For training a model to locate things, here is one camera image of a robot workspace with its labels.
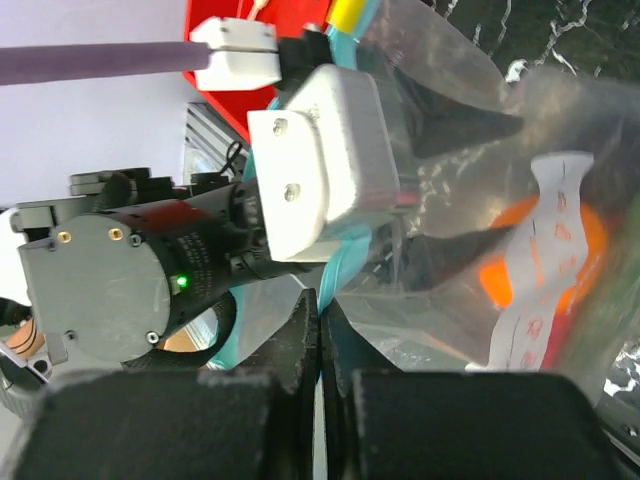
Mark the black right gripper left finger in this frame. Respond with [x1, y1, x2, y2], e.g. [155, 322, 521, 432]
[1, 289, 319, 479]

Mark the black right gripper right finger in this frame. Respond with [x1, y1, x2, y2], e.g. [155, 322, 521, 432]
[319, 304, 630, 479]

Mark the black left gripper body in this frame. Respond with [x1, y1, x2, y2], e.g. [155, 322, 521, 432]
[9, 168, 310, 370]

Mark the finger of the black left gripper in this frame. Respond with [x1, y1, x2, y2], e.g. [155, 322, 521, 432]
[394, 65, 523, 160]
[389, 226, 513, 298]

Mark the orange fake fruit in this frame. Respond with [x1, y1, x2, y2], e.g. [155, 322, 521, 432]
[478, 202, 610, 314]

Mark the clear zip top bag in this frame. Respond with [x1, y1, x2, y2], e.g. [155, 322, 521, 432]
[214, 0, 640, 416]

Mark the red fake pepper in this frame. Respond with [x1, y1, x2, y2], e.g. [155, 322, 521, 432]
[540, 309, 578, 370]

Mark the red plastic bin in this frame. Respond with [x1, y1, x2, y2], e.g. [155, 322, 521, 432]
[184, 1, 332, 140]

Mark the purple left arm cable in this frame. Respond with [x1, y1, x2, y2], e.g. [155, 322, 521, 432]
[0, 40, 211, 87]

